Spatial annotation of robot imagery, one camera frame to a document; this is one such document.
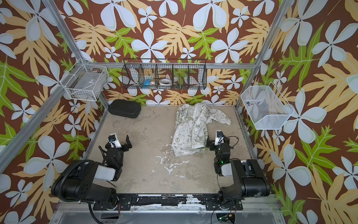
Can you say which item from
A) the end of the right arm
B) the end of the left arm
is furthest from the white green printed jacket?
the end of the left arm

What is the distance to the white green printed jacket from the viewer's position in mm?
923

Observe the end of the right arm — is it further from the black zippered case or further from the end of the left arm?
the black zippered case

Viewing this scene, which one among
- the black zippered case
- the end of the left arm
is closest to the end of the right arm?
the end of the left arm

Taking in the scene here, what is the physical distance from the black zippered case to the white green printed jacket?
0.34 m

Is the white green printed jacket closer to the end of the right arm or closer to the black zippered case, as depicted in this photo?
the end of the right arm

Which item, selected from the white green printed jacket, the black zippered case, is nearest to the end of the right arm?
the white green printed jacket

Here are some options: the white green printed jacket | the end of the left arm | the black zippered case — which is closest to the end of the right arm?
the white green printed jacket

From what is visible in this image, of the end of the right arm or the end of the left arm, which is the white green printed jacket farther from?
the end of the left arm

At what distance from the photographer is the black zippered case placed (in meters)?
1.12
